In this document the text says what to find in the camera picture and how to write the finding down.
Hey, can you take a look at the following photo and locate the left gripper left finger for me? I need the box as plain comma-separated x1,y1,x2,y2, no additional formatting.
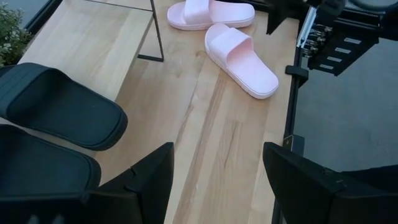
88,142,175,224

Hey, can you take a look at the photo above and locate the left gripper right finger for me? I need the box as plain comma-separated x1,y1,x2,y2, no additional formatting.
262,142,398,224

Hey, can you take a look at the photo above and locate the black slide sandal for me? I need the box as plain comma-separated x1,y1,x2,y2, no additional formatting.
0,62,129,152
0,124,103,200

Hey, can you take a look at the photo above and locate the pink slide sandal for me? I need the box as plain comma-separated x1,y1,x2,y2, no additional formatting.
167,0,256,31
204,23,280,100

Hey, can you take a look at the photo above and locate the wooden shelf with black legs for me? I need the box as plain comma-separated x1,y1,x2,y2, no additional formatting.
0,0,165,158

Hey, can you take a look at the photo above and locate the green potted plant black pot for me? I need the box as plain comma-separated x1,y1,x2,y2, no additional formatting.
0,2,34,68

